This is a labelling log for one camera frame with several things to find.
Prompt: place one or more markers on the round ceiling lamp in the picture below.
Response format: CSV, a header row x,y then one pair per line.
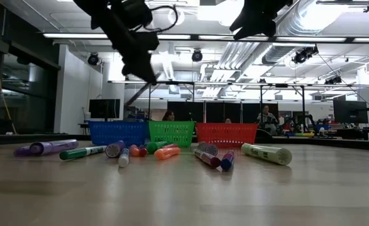
x,y
174,19

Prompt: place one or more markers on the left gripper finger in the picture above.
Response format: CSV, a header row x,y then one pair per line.
x,y
127,67
141,69

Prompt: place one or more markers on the black metal gantry frame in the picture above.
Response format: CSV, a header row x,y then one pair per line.
x,y
261,95

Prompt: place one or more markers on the periwinkle highlighter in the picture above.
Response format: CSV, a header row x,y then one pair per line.
x,y
208,149

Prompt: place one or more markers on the long ceiling light rail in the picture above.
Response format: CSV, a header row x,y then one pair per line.
x,y
77,35

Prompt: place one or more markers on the pink highlighter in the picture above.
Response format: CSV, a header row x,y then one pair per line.
x,y
171,146

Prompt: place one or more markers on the black partition screen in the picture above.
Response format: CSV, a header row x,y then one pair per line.
x,y
215,112

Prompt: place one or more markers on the dark purple short highlighter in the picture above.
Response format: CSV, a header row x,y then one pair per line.
x,y
22,152

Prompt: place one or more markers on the cluttered work desk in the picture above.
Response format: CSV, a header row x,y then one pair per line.
x,y
344,133

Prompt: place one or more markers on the red plastic basket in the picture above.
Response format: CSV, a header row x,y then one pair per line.
x,y
226,135

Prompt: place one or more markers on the black ceiling camera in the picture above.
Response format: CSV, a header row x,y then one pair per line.
x,y
333,80
197,56
93,59
300,57

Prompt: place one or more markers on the purple thin marker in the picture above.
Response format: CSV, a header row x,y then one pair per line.
x,y
207,158

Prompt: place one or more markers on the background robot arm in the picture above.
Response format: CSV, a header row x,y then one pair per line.
x,y
310,124

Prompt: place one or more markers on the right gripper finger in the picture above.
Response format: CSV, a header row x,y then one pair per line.
x,y
253,29
241,23

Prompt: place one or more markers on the yellow-green highlighter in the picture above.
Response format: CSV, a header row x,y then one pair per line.
x,y
266,153

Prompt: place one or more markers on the black monitor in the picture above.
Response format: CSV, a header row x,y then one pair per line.
x,y
350,111
104,108

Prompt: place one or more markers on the green plastic basket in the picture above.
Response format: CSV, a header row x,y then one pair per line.
x,y
171,133

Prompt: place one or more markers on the lavender highlighter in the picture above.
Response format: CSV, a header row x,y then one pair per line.
x,y
58,146

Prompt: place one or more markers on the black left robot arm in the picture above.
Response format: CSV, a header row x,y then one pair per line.
x,y
93,9

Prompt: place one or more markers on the green thin marker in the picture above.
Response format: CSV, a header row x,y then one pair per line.
x,y
74,153

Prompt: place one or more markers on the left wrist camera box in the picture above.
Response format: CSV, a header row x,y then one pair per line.
x,y
137,12

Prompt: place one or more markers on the blue thin marker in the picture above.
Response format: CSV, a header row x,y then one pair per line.
x,y
227,161

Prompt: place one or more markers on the blue plastic basket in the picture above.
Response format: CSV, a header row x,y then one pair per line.
x,y
118,133

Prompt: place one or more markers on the orange highlighter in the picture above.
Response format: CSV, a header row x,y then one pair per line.
x,y
167,153
134,151

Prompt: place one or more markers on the person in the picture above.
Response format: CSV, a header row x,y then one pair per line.
x,y
169,116
228,120
266,117

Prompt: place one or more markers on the green highlighter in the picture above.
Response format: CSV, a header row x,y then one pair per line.
x,y
154,147

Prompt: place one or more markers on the silver ventilation duct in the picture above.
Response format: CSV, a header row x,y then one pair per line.
x,y
297,25

